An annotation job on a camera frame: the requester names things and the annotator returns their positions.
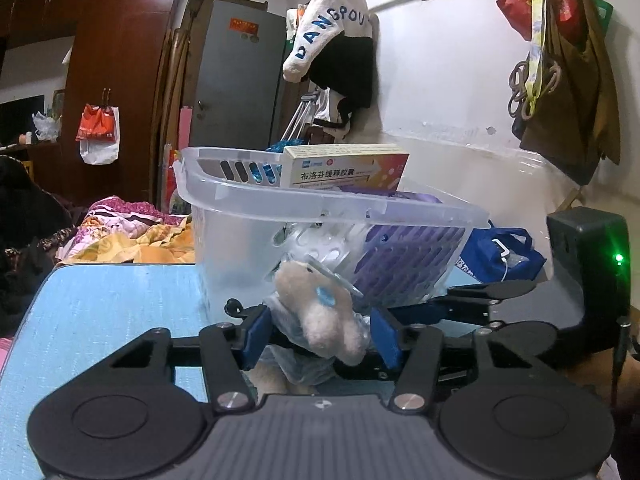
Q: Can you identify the clear plastic basket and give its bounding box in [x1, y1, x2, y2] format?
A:
[172, 145, 492, 326]

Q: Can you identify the beige plush toy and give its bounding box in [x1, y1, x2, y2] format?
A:
[246, 260, 370, 396]

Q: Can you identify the ibuprofen medicine box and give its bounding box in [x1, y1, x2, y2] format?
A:
[280, 143, 409, 193]

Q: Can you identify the blue shopping bag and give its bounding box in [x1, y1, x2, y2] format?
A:
[457, 226, 546, 283]

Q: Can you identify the purple packet in basket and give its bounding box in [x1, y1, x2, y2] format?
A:
[335, 188, 487, 314]

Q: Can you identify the brown hanging tote bag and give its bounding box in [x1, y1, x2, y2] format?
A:
[509, 0, 622, 185]

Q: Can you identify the yellow patterned blanket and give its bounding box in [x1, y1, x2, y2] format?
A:
[56, 216, 195, 266]

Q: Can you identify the blue plastic garbage bag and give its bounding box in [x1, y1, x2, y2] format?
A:
[267, 139, 307, 153]

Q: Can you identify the black clothes pile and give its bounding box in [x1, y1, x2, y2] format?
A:
[1, 156, 73, 338]

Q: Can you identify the orange white hanging bag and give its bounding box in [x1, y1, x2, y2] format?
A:
[75, 104, 120, 166]

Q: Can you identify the red hanging plastic bag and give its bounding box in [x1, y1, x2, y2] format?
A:
[497, 0, 587, 46]

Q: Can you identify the grey metal door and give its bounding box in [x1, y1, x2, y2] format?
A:
[190, 0, 285, 150]

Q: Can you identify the white and black hanging jacket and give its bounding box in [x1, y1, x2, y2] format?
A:
[282, 0, 375, 140]

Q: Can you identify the black television screen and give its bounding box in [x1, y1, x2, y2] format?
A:
[0, 94, 44, 146]

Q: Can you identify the dark red wooden wardrobe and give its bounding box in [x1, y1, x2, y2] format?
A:
[1, 0, 177, 205]

